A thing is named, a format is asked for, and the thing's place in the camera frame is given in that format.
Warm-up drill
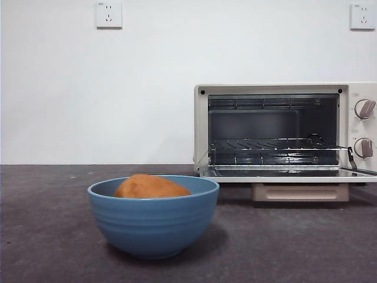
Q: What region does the blue ribbed bowl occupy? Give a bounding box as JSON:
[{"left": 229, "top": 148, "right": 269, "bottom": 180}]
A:
[{"left": 87, "top": 175, "right": 220, "bottom": 261}]

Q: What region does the glass oven door with handle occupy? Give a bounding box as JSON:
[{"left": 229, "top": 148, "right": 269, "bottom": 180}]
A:
[{"left": 199, "top": 165, "right": 377, "bottom": 203}]

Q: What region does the white toaster oven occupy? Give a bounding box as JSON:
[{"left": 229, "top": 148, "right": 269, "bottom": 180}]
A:
[{"left": 193, "top": 82, "right": 377, "bottom": 186}]

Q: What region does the beige oven knob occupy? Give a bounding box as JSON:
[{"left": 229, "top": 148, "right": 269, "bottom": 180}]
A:
[
  {"left": 354, "top": 99, "right": 377, "bottom": 120},
  {"left": 353, "top": 137, "right": 375, "bottom": 157}
]

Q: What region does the metal wire oven rack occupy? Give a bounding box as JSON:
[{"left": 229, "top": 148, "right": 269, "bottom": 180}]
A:
[{"left": 209, "top": 137, "right": 353, "bottom": 152}]

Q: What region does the white wall socket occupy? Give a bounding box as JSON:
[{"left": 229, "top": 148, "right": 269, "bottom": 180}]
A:
[
  {"left": 95, "top": 1, "right": 123, "bottom": 29},
  {"left": 349, "top": 3, "right": 377, "bottom": 31}
]

